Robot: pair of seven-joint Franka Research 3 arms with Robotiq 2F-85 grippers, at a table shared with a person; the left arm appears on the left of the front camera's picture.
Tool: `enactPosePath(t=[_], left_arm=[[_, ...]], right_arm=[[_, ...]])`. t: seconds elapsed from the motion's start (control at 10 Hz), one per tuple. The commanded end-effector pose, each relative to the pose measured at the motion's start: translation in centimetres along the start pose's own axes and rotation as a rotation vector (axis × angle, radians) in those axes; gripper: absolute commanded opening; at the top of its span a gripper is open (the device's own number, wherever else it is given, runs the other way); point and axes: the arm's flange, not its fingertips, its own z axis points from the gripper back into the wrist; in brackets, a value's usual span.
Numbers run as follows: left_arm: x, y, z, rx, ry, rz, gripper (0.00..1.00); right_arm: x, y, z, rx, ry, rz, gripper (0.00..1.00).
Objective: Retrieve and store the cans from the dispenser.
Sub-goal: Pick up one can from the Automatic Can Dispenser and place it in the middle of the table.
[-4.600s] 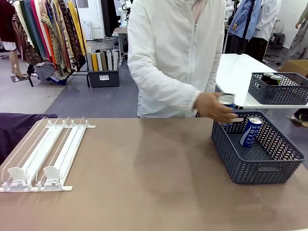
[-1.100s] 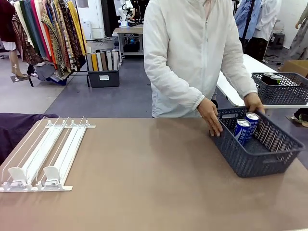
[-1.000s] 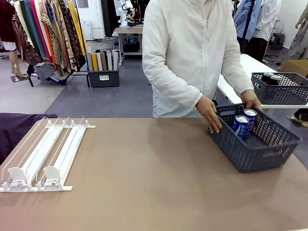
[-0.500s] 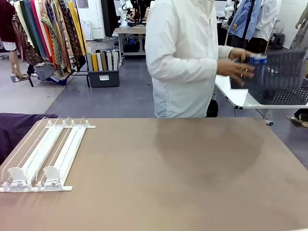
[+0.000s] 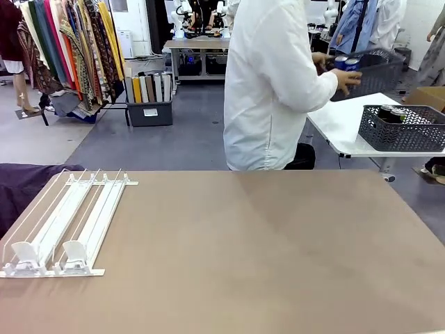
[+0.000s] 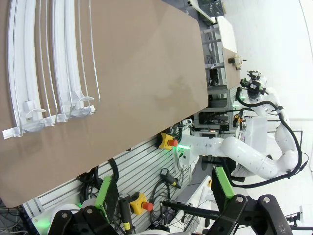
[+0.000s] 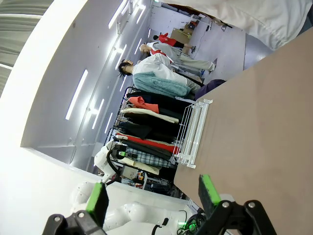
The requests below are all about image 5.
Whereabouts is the person's right hand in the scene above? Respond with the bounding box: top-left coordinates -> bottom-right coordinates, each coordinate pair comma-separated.
330,68 -> 363,97

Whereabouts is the person's left hand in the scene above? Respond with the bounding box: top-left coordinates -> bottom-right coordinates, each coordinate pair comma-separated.
311,51 -> 337,74

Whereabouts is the grey basket with white label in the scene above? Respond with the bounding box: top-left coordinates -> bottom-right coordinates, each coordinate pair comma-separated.
329,48 -> 405,102

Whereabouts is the grey plastic woven basket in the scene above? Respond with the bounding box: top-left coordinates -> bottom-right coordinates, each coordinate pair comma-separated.
357,104 -> 445,153

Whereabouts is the person's right forearm white sleeve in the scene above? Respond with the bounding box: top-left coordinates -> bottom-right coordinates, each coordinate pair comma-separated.
295,71 -> 339,112

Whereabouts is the white can dispenser rack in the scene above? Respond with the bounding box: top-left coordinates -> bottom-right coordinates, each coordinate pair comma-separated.
0,168 -> 140,278

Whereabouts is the white dispenser pusher paddle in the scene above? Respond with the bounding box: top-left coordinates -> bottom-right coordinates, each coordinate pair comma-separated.
10,241 -> 36,267
61,239 -> 87,267

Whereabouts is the black background desk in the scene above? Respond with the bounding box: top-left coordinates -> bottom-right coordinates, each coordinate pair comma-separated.
307,22 -> 334,53

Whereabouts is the blue hanging shirt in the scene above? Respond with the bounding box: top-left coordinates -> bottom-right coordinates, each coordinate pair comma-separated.
329,0 -> 379,56

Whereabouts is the white side table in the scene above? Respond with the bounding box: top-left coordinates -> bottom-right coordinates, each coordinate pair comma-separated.
305,92 -> 445,184

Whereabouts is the person in white jacket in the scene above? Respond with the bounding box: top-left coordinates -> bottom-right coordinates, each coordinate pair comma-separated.
222,0 -> 340,171

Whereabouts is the white hanging shirt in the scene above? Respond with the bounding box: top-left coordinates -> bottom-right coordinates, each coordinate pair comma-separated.
368,0 -> 407,53

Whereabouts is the black plastic stool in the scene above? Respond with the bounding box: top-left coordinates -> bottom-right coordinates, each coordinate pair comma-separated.
394,47 -> 414,72

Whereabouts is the brown cardboard box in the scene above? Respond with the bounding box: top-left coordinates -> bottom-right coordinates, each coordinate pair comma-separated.
403,86 -> 445,114

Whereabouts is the mannequin in grey dress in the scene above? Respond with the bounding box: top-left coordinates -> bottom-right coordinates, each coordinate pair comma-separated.
416,0 -> 445,87

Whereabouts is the background brown workbench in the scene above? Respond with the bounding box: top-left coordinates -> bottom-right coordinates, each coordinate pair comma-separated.
162,38 -> 231,85

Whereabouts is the black and green sneaker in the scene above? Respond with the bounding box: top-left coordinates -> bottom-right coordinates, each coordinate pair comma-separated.
412,156 -> 445,185

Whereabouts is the light grey fabric roll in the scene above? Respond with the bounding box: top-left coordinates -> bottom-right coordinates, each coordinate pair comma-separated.
153,73 -> 163,103

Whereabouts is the brown fabric roll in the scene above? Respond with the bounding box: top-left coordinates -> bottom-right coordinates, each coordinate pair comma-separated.
145,74 -> 156,103

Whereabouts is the dark grey storage bin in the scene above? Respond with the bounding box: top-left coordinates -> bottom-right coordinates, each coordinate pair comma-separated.
125,100 -> 174,128

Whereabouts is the white fabric roll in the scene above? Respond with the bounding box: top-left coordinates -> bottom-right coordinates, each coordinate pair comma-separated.
138,73 -> 149,104

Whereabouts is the yellow fabric roll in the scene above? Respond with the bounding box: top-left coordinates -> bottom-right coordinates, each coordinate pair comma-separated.
131,77 -> 143,104

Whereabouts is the beige fabric board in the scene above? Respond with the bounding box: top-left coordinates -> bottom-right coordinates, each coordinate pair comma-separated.
124,67 -> 135,104

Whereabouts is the small white air purifier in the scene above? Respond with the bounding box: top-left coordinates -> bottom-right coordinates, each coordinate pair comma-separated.
116,29 -> 136,59

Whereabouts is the black clothes rack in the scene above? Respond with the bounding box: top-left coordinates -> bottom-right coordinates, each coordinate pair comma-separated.
38,0 -> 132,127

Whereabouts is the yellow hanging fabric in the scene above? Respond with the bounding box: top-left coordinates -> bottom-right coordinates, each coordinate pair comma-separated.
96,1 -> 125,81

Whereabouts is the dark floral hanging fabric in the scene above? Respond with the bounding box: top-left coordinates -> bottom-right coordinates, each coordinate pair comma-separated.
81,0 -> 118,104

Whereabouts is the multicolour patterned hanging fabric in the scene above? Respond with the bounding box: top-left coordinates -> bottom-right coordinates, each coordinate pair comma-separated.
57,13 -> 97,105

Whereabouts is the orange hanging fabric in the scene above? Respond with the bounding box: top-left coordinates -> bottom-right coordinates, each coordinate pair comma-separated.
61,33 -> 83,102

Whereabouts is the grey clothes pile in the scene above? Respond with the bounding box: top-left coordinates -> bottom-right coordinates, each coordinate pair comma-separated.
49,89 -> 104,123

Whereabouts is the magenta hanging fabric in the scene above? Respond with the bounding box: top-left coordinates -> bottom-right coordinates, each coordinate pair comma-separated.
42,0 -> 76,90

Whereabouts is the dark green hanging fabric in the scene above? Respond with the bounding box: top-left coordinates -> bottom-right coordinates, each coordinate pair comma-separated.
28,0 -> 69,86

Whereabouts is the brown patterned garment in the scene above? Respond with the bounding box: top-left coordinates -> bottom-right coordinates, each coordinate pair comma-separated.
16,19 -> 65,95

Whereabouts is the cream hanging fabric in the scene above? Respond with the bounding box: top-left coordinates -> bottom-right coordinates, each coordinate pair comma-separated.
19,0 -> 48,62

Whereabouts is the mannequin with bare legs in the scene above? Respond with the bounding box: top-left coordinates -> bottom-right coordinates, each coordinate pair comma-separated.
13,67 -> 41,116

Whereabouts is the dark red velvet garment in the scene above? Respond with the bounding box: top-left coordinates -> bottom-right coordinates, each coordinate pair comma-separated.
0,0 -> 24,63

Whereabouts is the dark purple cloth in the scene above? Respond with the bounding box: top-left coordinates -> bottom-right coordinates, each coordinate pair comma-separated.
0,162 -> 86,239

